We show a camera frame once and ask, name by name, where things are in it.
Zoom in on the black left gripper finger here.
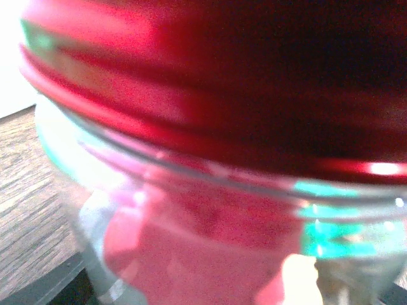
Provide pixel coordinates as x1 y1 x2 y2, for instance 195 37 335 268
1 254 95 305

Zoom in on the clear plastic jar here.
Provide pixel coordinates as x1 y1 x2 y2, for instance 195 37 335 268
35 100 406 304

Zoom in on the red round lid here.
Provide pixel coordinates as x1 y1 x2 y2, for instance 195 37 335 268
21 1 406 184

